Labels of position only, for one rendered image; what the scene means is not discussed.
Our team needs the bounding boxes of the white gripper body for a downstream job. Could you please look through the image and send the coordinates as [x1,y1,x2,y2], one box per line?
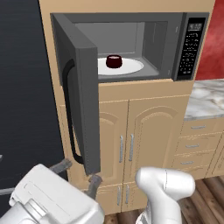
[8,163,106,224]

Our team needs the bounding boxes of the dark grey microwave door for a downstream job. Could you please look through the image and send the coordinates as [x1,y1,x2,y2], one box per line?
[50,12,102,177]

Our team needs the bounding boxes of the dark red mug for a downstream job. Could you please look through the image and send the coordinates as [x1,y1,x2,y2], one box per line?
[105,54,123,70]

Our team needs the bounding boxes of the white microwave turntable plate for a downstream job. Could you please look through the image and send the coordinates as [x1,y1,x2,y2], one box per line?
[97,56,145,76]

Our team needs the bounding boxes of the dark grey microwave oven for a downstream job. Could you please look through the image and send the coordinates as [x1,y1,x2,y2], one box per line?
[51,11,211,88]

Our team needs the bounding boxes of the small beige cupboard door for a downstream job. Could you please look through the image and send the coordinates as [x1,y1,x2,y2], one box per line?
[121,180,149,213]
[82,183,124,216]

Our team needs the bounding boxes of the beige arched cupboard door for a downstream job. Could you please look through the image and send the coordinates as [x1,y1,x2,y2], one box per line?
[59,100,130,188]
[122,95,191,184]

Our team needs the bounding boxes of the black fridge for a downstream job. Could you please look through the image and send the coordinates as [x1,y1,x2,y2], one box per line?
[0,0,68,209]

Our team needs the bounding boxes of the beige drawer front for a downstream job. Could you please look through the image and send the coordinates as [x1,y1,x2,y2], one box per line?
[180,117,220,138]
[171,164,212,181]
[176,132,223,155]
[172,149,219,171]

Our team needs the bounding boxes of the beige corner cupboard door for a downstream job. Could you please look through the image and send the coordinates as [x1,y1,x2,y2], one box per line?
[205,142,224,178]

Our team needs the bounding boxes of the short silver door handle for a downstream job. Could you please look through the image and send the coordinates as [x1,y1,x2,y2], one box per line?
[124,184,130,205]
[116,185,122,207]

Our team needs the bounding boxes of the silver cupboard door handle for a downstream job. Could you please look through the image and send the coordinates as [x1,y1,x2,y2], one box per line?
[118,134,125,164]
[129,133,135,163]

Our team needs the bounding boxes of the black microwave door handle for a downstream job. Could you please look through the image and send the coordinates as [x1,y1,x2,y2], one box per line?
[61,58,86,166]

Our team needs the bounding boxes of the beige tall cabinet frame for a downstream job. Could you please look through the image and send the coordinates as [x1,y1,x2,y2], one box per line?
[38,0,217,217]

